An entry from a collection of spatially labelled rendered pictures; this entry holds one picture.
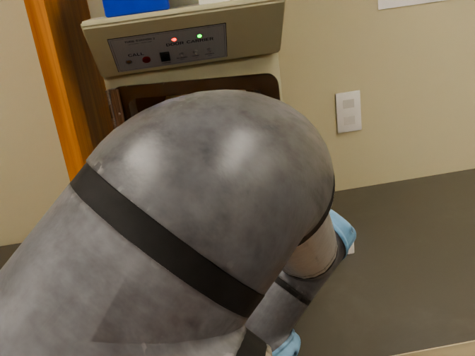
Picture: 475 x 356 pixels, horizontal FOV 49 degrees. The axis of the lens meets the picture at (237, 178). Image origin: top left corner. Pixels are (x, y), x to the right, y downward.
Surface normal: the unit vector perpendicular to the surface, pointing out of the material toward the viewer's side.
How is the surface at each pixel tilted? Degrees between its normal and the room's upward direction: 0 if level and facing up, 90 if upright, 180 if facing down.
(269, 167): 64
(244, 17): 135
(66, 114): 90
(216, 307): 97
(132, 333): 78
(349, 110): 90
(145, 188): 52
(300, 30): 90
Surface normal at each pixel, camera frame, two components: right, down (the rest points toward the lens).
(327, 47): 0.11, 0.33
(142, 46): 0.17, 0.89
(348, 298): -0.13, -0.93
